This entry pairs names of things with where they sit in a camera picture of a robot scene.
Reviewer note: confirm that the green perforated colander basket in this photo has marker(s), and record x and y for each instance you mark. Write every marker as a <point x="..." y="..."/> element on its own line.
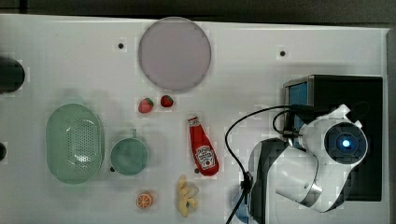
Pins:
<point x="75" y="144"/>

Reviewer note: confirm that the black cylinder post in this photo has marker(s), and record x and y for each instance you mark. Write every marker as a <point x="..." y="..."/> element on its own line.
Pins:
<point x="12" y="75"/>

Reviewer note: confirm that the dark red toy strawberry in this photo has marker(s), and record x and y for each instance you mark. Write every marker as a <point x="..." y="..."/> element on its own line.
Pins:
<point x="167" y="101"/>

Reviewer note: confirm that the black toaster oven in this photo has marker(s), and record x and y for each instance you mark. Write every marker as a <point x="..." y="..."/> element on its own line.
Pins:
<point x="364" y="97"/>

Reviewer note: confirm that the purple round plate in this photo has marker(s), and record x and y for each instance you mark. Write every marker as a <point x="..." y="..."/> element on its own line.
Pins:
<point x="175" y="54"/>

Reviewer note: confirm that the toy orange slice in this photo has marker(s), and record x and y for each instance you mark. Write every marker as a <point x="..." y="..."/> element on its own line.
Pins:
<point x="144" y="200"/>

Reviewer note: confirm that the oven door with black handle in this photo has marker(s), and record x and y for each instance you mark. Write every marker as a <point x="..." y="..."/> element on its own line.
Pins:
<point x="298" y="92"/>

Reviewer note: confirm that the red ketchup bottle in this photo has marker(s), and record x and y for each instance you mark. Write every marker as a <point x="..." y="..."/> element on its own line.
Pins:
<point x="202" y="150"/>

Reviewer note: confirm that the light red toy strawberry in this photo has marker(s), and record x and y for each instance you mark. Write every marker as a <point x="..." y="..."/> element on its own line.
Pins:
<point x="145" y="106"/>

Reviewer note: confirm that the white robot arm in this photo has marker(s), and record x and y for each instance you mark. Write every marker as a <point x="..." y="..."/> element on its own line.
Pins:
<point x="313" y="174"/>

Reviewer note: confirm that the blue bowl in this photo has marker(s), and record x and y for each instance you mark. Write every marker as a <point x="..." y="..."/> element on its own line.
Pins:
<point x="242" y="210"/>

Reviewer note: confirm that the peeled toy banana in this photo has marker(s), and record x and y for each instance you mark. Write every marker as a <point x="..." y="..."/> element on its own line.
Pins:
<point x="186" y="196"/>

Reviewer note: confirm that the green mug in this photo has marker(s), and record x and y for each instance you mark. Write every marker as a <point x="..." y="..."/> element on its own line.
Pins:
<point x="129" y="156"/>

